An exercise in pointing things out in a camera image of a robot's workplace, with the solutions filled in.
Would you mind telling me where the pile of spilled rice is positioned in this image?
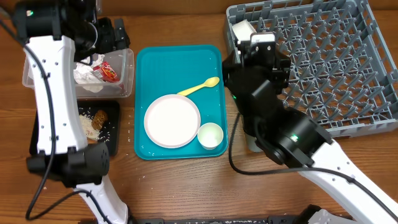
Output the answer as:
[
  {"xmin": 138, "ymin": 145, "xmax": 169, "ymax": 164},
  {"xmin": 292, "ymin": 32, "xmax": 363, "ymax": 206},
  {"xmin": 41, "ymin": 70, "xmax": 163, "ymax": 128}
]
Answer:
[{"xmin": 79, "ymin": 114, "xmax": 101, "ymax": 141}]

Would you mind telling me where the white paper cup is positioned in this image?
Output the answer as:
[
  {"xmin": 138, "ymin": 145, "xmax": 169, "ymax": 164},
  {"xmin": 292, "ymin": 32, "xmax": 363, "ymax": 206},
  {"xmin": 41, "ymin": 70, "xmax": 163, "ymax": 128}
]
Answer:
[{"xmin": 197, "ymin": 123, "xmax": 224, "ymax": 150}]

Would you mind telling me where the teal serving tray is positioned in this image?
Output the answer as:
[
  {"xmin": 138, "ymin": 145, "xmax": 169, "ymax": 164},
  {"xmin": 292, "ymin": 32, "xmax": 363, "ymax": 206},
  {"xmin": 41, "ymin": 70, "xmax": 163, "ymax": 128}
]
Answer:
[{"xmin": 134, "ymin": 45, "xmax": 228, "ymax": 160}]

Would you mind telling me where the white napkin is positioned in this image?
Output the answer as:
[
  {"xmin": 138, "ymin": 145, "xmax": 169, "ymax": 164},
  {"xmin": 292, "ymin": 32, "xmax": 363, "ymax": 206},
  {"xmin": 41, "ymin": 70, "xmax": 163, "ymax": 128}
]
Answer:
[{"xmin": 73, "ymin": 54, "xmax": 105, "ymax": 93}]

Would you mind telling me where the yellow plastic spoon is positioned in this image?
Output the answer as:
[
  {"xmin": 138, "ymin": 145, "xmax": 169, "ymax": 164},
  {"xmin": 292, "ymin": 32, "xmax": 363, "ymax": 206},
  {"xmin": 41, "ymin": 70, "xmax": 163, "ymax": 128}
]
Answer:
[{"xmin": 177, "ymin": 77, "xmax": 220, "ymax": 96}]

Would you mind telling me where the grey dishwasher rack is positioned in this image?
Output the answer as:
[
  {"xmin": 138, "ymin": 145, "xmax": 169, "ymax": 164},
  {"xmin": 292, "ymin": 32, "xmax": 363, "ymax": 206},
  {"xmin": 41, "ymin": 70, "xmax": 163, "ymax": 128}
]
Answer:
[{"xmin": 225, "ymin": 0, "xmax": 397, "ymax": 138}]

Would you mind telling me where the red snack wrapper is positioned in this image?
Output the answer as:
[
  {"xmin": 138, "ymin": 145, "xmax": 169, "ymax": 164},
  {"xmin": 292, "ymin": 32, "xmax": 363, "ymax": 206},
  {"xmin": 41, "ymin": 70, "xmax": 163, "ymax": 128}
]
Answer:
[{"xmin": 93, "ymin": 62, "xmax": 120, "ymax": 83}]

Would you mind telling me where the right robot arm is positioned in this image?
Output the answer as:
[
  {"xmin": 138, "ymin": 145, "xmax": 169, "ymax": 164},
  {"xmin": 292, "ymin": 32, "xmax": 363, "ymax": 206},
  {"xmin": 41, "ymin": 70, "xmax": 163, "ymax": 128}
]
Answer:
[{"xmin": 223, "ymin": 41, "xmax": 397, "ymax": 223}]

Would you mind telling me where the clear plastic bin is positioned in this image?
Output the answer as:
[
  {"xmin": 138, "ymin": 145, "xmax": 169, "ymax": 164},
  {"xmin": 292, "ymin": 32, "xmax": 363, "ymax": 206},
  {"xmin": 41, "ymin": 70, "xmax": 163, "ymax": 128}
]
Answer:
[{"xmin": 24, "ymin": 35, "xmax": 134, "ymax": 100}]

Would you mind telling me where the black plastic tray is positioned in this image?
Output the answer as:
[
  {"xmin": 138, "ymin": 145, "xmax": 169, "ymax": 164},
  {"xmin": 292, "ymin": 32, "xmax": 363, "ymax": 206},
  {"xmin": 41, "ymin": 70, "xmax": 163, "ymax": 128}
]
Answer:
[{"xmin": 30, "ymin": 99, "xmax": 120, "ymax": 156}]

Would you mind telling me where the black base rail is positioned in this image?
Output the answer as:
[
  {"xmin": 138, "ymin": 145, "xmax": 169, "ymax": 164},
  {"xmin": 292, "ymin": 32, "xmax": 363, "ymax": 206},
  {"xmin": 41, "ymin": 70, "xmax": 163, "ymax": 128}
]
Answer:
[{"xmin": 77, "ymin": 203, "xmax": 355, "ymax": 224}]

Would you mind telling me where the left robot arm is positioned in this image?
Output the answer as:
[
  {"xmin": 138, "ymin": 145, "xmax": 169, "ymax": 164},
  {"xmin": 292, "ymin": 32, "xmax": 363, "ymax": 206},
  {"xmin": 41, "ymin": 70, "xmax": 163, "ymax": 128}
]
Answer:
[{"xmin": 12, "ymin": 1, "xmax": 134, "ymax": 223}]

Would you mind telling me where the pink round plate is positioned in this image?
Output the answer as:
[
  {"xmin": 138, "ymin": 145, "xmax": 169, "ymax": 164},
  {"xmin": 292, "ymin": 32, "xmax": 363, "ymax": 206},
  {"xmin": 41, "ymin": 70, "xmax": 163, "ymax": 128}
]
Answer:
[{"xmin": 144, "ymin": 94, "xmax": 201, "ymax": 149}]

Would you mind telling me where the white bowl with walnut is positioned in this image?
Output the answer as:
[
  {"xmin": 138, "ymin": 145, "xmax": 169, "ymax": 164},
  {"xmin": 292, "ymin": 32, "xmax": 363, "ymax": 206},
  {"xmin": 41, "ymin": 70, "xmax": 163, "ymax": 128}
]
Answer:
[{"xmin": 232, "ymin": 20, "xmax": 256, "ymax": 41}]

